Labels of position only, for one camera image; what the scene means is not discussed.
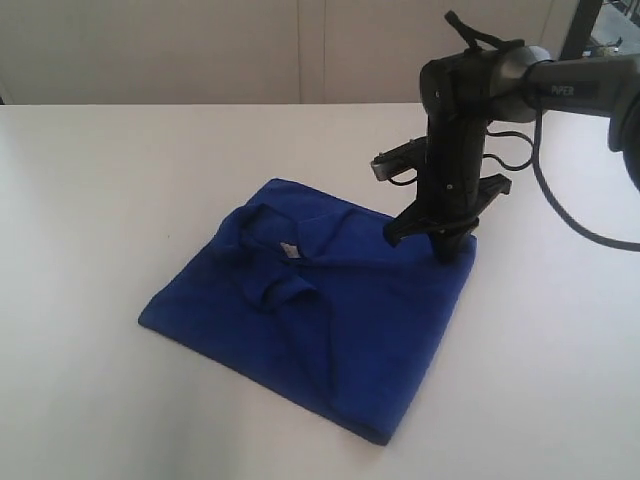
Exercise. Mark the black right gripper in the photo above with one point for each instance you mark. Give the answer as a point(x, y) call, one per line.
point(451, 193)

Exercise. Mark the blue towel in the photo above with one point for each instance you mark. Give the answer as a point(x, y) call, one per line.
point(299, 292)

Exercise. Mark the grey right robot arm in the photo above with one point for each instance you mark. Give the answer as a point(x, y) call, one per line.
point(526, 82)

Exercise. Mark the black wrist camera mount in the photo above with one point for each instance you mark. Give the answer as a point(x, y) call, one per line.
point(411, 155)

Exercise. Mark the black window frame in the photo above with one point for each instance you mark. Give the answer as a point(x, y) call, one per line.
point(580, 29)

